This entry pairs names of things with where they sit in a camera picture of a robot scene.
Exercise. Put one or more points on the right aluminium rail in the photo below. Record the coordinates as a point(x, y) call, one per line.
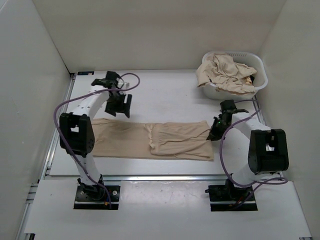
point(261, 118)

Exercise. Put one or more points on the beige trousers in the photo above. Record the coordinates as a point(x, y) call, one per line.
point(163, 141)

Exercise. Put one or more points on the white laundry basket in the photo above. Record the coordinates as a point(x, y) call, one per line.
point(259, 80)

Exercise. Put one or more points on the beige clothes pile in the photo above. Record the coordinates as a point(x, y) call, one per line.
point(227, 75)

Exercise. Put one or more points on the front aluminium rail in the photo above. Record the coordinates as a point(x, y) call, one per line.
point(166, 177)

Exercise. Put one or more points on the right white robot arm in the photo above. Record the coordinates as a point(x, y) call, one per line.
point(267, 152)

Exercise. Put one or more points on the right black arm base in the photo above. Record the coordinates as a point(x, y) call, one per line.
point(229, 198)

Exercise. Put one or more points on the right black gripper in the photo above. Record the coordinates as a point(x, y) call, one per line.
point(214, 135)

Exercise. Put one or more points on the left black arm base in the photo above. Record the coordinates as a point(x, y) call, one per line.
point(110, 195)

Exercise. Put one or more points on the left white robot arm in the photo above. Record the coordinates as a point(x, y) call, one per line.
point(76, 133)

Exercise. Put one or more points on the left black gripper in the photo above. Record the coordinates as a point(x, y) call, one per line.
point(122, 107)

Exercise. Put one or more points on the black corner label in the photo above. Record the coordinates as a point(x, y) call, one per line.
point(85, 73)

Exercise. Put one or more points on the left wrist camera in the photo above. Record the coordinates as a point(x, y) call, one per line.
point(123, 84)

